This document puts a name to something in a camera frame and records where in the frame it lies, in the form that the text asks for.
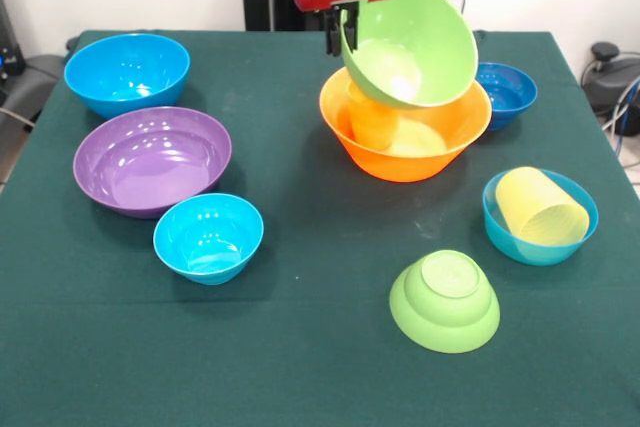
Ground orange cup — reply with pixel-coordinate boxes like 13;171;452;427
346;80;401;152

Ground small light blue bowl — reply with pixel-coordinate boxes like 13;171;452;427
152;192;265;287

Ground dark grey seat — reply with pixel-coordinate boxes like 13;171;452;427
0;53;69;148

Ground purple bowl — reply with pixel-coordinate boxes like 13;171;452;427
72;106;233;220

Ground yellow cup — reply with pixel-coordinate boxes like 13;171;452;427
494;165;591;247

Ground large blue bowl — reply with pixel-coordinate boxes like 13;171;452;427
63;32;192;120

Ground large orange bowl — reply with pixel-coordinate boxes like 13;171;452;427
319;66;494;184

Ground black electronic device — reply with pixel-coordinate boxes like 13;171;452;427
0;0;27;79

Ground dark green tablecloth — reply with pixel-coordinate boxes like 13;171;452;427
0;29;640;427

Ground large green bowl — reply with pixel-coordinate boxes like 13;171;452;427
339;0;480;110

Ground small dark blue bowl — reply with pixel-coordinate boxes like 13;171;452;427
473;62;539;132

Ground translucent blue ridged bowl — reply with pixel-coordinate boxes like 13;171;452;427
482;168;600;267

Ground small green bowl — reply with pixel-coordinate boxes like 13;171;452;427
389;249;501;354

